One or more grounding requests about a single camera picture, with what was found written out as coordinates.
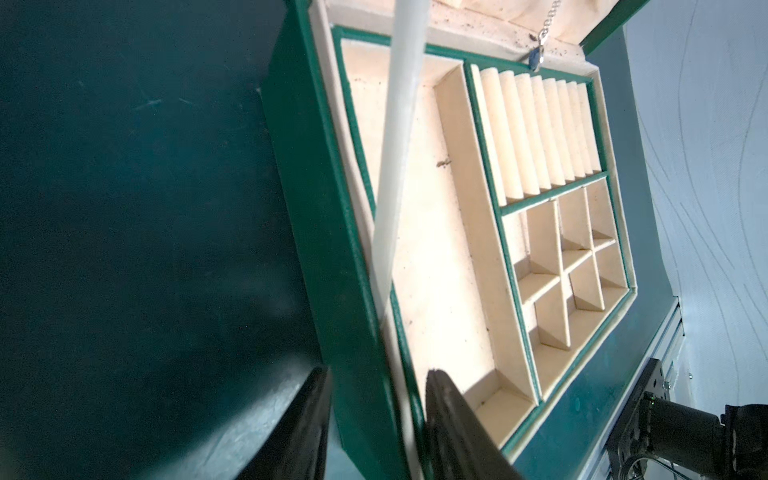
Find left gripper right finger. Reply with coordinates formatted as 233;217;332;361
426;369;522;480

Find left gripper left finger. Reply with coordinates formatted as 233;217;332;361
237;367;332;479

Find silver jewelry chain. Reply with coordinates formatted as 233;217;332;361
527;0;562;68

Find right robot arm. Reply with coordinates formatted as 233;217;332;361
606;358;767;479

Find green table mat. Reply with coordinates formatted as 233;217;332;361
0;0;682;480

